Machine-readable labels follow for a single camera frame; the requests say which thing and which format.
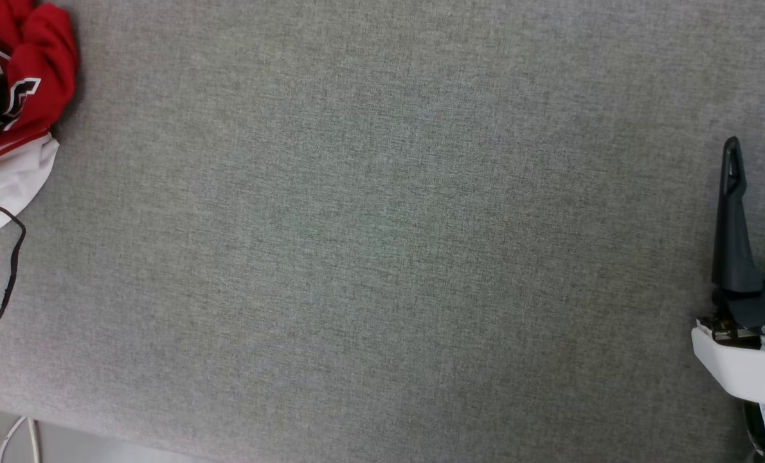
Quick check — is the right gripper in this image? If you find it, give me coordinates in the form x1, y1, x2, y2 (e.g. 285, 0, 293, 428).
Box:
690, 136, 765, 412

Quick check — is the white cloth garment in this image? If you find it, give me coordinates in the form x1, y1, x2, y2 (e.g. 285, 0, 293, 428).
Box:
0, 134, 60, 229

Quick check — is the red printed jersey garment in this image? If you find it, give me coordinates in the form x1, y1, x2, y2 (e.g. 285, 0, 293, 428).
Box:
0, 0, 79, 171

